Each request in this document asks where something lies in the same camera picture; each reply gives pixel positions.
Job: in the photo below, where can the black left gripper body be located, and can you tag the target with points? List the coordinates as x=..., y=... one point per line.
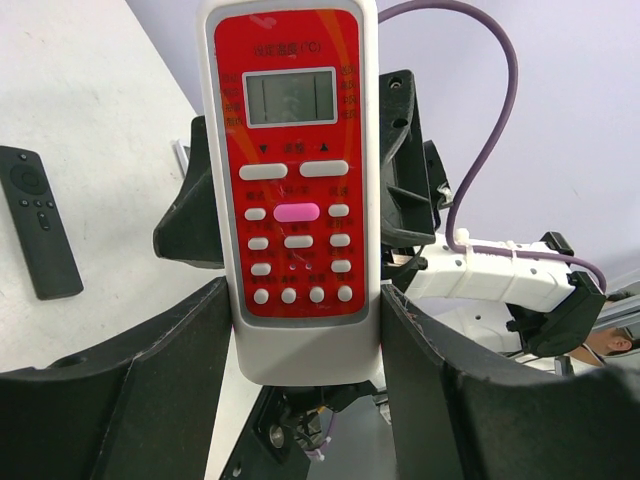
x=328, y=432

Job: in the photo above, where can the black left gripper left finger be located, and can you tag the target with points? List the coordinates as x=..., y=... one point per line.
x=141, y=405

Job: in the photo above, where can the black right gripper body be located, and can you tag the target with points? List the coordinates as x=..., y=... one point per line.
x=412, y=176

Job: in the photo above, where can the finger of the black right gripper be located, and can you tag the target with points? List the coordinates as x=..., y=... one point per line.
x=189, y=230

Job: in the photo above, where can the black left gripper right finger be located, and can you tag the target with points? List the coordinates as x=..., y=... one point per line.
x=461, y=411

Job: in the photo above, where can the white red-faced remote control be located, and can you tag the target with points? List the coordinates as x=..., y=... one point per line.
x=291, y=99

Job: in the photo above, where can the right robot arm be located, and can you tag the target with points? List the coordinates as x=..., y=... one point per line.
x=524, y=304

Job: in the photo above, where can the black remote control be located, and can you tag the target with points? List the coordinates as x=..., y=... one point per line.
x=35, y=214

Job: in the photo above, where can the person's head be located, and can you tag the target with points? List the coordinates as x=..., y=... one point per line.
x=602, y=344

